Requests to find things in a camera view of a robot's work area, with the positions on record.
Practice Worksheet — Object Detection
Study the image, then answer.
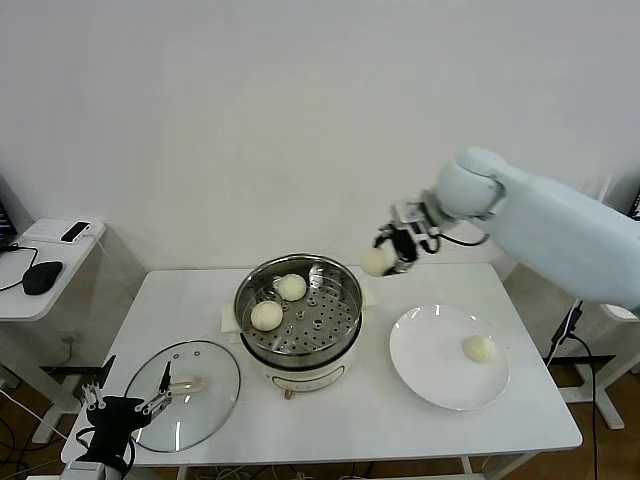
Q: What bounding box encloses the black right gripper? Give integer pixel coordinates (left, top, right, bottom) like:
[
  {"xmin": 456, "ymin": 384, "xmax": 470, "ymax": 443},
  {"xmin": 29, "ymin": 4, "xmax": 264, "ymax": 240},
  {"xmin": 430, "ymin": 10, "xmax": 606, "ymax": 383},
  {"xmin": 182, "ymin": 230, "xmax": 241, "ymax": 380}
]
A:
[{"xmin": 374, "ymin": 222, "xmax": 441, "ymax": 277}]

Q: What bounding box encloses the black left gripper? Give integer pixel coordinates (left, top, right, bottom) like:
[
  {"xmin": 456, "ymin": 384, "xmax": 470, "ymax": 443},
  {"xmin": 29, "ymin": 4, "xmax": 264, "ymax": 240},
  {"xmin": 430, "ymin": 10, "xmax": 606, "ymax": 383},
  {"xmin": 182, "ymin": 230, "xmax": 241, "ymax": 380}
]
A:
[{"xmin": 81, "ymin": 354, "xmax": 175, "ymax": 464}]

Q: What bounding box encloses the white steamed baozi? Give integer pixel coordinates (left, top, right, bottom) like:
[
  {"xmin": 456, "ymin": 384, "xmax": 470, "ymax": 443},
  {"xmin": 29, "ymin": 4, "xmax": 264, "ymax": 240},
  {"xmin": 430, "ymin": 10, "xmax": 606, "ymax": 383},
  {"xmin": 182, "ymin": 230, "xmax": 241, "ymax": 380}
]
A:
[
  {"xmin": 359, "ymin": 247, "xmax": 396, "ymax": 277},
  {"xmin": 460, "ymin": 334, "xmax": 499, "ymax": 364},
  {"xmin": 277, "ymin": 273, "xmax": 307, "ymax": 303},
  {"xmin": 250, "ymin": 300, "xmax": 285, "ymax": 332}
]

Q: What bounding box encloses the round glass pot lid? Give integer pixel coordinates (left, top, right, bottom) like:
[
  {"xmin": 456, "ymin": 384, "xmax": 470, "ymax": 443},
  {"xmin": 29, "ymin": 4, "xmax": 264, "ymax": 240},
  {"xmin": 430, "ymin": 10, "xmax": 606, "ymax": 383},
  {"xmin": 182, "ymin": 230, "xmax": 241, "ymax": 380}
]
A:
[{"xmin": 123, "ymin": 340, "xmax": 242, "ymax": 454}]

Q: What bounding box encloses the perforated steel steamer basket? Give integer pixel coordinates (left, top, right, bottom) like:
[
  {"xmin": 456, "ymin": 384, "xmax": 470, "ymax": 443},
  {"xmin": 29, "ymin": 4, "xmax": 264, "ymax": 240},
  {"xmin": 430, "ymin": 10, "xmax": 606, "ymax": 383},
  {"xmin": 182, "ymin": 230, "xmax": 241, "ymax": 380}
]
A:
[{"xmin": 233, "ymin": 254, "xmax": 363, "ymax": 370}]

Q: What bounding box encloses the round white plate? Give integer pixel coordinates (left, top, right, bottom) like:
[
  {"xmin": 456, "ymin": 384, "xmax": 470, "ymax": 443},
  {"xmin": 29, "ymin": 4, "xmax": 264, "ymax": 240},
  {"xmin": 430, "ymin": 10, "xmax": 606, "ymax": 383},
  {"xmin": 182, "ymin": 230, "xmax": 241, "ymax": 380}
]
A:
[{"xmin": 388, "ymin": 304, "xmax": 511, "ymax": 412}]

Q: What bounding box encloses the white side table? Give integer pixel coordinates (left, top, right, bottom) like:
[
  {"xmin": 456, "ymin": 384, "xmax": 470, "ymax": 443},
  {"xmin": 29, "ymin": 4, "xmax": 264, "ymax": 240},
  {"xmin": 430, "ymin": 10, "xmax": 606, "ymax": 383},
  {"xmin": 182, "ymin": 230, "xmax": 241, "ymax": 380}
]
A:
[
  {"xmin": 0, "ymin": 217, "xmax": 147, "ymax": 446},
  {"xmin": 502, "ymin": 259, "xmax": 640, "ymax": 431}
]

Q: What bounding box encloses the black computer mouse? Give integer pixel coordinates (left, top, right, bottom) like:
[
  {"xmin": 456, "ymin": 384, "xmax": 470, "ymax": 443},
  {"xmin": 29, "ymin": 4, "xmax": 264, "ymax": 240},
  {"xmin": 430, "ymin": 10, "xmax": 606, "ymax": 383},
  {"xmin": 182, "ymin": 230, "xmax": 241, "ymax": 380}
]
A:
[{"xmin": 22, "ymin": 260, "xmax": 64, "ymax": 296}]

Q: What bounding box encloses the white electric cooker pot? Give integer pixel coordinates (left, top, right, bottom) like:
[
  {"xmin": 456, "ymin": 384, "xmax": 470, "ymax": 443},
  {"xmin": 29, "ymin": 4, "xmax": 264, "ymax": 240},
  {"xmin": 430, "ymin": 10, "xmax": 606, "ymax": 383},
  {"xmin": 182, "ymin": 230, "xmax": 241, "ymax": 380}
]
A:
[{"xmin": 219, "ymin": 281, "xmax": 380, "ymax": 402}]

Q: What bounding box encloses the small white black device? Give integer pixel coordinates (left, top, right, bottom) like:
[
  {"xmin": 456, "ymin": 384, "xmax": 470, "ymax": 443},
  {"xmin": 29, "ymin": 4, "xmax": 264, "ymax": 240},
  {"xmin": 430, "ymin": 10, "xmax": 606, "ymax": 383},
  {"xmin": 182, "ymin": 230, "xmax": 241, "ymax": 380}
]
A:
[{"xmin": 59, "ymin": 221, "xmax": 92, "ymax": 245}]

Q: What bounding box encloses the flat white box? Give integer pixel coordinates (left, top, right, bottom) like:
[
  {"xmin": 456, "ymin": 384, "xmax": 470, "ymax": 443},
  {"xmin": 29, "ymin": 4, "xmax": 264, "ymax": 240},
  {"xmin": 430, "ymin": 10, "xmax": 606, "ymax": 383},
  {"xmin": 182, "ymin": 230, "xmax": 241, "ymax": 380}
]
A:
[{"xmin": 22, "ymin": 218, "xmax": 104, "ymax": 245}]

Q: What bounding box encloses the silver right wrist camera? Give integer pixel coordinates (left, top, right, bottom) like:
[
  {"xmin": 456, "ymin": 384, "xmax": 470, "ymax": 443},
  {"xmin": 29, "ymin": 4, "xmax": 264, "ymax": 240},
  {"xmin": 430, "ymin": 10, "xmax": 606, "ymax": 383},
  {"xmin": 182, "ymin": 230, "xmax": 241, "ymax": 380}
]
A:
[{"xmin": 391, "ymin": 198, "xmax": 435, "ymax": 236}]

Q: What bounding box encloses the white floor cable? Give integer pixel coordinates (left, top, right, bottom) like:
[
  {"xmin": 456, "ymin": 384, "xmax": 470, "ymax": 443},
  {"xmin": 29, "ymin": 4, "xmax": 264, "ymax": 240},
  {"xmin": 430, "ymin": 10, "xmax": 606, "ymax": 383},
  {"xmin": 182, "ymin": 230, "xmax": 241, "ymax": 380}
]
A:
[{"xmin": 0, "ymin": 388, "xmax": 70, "ymax": 442}]

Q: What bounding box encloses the black mouse cable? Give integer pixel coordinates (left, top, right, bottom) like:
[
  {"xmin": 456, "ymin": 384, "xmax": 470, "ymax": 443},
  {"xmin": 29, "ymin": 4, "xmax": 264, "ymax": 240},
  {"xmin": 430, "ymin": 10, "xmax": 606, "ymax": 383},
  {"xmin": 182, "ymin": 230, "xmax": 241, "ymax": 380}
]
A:
[{"xmin": 0, "ymin": 243, "xmax": 40, "ymax": 294}]

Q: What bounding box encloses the black power cable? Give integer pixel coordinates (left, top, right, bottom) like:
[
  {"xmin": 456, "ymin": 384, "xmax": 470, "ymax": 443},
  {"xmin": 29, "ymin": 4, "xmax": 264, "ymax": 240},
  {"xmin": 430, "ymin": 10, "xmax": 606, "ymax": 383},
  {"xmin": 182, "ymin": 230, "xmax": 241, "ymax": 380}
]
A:
[{"xmin": 542, "ymin": 297, "xmax": 609, "ymax": 480}]

